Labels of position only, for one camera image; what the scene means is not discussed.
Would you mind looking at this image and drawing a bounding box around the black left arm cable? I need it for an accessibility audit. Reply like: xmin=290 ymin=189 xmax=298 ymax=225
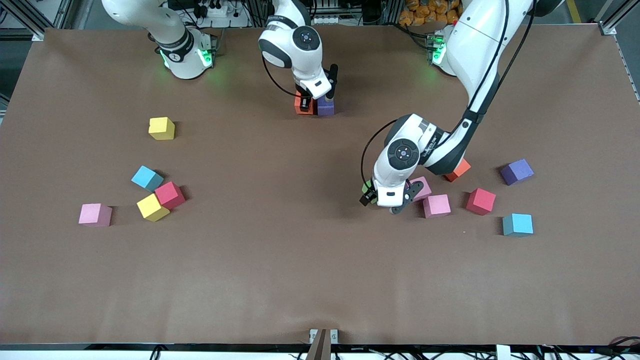
xmin=359 ymin=0 xmax=538 ymax=207

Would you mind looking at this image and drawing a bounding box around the bag of orange items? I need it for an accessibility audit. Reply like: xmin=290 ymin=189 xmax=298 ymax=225
xmin=398 ymin=0 xmax=463 ymax=27

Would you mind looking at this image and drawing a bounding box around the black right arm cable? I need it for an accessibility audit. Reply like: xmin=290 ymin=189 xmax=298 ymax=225
xmin=261 ymin=50 xmax=303 ymax=99

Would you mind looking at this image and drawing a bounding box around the orange foam block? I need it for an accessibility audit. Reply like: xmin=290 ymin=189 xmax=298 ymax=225
xmin=294 ymin=94 xmax=317 ymax=116
xmin=445 ymin=159 xmax=472 ymax=183

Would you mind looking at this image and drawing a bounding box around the small metal bracket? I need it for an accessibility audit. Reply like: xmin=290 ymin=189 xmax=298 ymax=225
xmin=309 ymin=328 xmax=339 ymax=345

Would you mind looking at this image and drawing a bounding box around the light blue foam block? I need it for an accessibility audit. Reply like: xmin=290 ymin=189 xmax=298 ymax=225
xmin=131 ymin=165 xmax=165 ymax=192
xmin=502 ymin=213 xmax=534 ymax=237

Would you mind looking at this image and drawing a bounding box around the red foam block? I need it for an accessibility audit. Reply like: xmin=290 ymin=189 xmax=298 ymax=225
xmin=466 ymin=188 xmax=497 ymax=216
xmin=154 ymin=181 xmax=187 ymax=210

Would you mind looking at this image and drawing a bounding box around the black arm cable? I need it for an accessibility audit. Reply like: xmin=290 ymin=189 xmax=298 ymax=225
xmin=359 ymin=0 xmax=538 ymax=207
xmin=261 ymin=50 xmax=303 ymax=99

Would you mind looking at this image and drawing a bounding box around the yellow foam block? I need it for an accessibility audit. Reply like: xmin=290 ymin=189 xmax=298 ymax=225
xmin=136 ymin=193 xmax=171 ymax=223
xmin=148 ymin=116 xmax=176 ymax=141

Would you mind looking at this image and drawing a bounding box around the brown post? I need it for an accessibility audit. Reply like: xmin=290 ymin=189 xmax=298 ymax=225
xmin=306 ymin=328 xmax=332 ymax=360

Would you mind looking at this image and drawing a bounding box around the pink foam block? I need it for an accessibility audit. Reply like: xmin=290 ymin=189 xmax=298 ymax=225
xmin=409 ymin=176 xmax=433 ymax=202
xmin=78 ymin=203 xmax=113 ymax=229
xmin=422 ymin=194 xmax=452 ymax=219

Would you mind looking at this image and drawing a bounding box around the aluminium frame post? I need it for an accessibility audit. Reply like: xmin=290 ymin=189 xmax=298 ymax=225
xmin=597 ymin=0 xmax=640 ymax=37

